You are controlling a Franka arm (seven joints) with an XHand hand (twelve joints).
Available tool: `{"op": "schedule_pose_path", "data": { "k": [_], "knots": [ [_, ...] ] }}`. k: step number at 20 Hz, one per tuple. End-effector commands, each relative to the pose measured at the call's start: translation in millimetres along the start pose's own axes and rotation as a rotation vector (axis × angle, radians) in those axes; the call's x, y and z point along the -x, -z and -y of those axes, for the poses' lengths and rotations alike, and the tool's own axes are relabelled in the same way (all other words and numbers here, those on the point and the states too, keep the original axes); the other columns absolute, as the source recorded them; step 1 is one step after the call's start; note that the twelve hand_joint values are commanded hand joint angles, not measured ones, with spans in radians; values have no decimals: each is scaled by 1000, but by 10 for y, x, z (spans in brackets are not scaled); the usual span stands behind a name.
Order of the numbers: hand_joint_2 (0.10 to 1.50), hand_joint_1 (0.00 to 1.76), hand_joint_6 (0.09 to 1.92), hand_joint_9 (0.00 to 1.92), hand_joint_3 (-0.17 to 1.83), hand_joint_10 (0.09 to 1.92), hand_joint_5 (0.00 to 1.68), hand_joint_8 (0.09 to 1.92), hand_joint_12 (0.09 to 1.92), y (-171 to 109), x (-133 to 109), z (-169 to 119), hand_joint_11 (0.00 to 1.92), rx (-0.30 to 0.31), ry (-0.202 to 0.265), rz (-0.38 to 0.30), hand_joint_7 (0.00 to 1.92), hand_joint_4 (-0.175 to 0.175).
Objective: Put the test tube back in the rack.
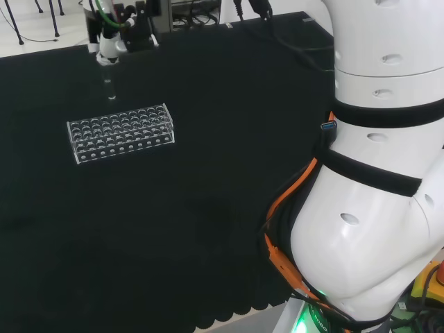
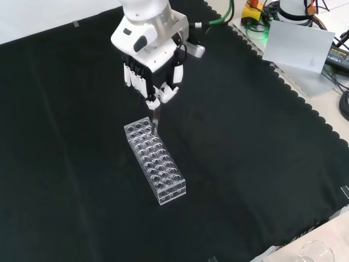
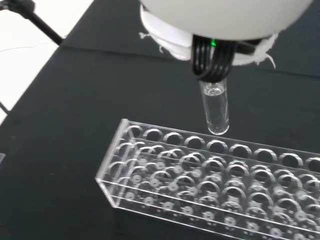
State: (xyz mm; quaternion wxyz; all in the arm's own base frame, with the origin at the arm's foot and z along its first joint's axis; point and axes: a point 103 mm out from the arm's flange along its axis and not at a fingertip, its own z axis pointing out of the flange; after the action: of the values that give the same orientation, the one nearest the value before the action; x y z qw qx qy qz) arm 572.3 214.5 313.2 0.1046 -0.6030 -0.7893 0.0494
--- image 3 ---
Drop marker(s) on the black bench cloth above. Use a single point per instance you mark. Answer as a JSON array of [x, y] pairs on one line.
[[75, 100]]

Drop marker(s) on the clear plastic test tube rack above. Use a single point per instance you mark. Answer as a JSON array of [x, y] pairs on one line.
[[200, 180]]

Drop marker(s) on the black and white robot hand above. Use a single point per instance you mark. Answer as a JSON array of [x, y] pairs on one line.
[[215, 15]]

